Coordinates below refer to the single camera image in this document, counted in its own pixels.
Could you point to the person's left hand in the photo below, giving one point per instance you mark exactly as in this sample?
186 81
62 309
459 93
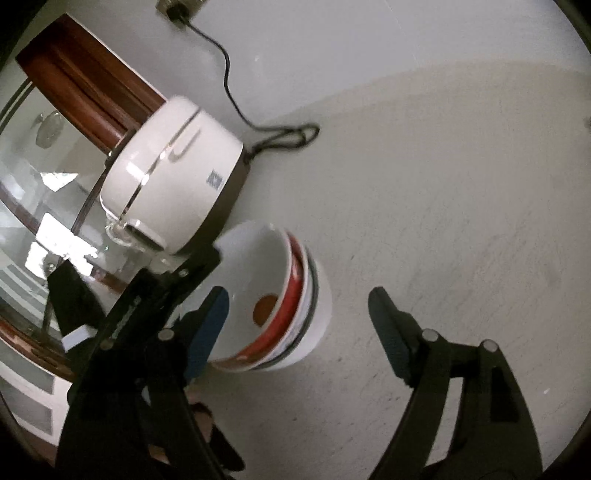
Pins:
205 415

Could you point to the black power plug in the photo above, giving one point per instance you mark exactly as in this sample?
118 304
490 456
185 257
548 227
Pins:
176 11

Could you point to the glass door panel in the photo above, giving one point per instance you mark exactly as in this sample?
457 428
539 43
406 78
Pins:
41 194

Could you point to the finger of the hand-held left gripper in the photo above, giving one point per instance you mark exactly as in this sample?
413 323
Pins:
198 267

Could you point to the brown wooden door frame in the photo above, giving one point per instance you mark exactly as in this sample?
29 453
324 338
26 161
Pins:
83 83

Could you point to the large white bowl green rim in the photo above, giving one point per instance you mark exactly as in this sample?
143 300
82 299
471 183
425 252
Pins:
323 304

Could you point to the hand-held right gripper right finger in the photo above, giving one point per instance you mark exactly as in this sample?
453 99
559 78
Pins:
392 337

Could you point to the wall socket panel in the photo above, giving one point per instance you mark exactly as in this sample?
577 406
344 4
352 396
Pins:
196 3

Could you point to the white bowl red band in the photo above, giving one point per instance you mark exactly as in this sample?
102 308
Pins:
258 258

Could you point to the white rice cooker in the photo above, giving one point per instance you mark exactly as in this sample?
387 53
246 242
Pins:
175 175

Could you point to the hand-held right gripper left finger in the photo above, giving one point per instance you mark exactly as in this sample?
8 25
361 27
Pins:
210 327

